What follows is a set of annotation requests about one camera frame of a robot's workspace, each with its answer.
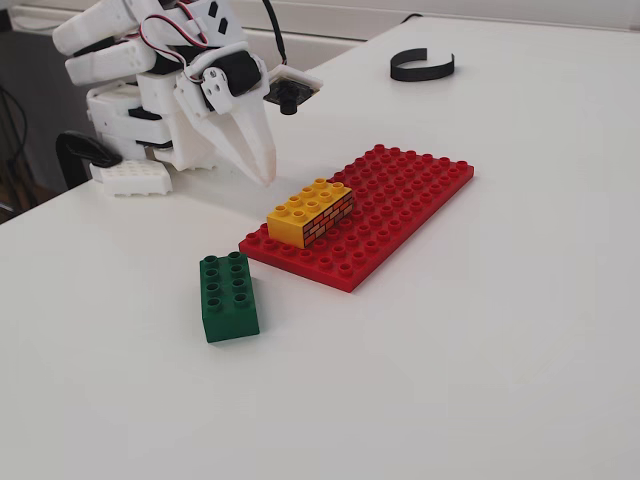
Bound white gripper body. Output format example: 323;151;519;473
138;0;266;122

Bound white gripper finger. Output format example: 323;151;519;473
198;64;278;188
169;113;250;175

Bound green lego brick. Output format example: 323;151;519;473
198;251;262;345

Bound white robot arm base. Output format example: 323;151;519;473
85;82;175;199

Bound yellow lego brick brick-pattern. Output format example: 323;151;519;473
266;177;355;250

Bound red lego baseplate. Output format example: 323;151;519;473
238;143;477;294

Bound black table clamp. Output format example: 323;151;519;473
55;130;123;192

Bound black curved plastic band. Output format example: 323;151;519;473
389;47;456;83

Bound red white black servo wire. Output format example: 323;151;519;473
140;0;210;81

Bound black camera cable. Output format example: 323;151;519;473
262;0;290;69

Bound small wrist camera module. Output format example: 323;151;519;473
262;64;325;117

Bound thin black background cable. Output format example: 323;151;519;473
0;83;28;174

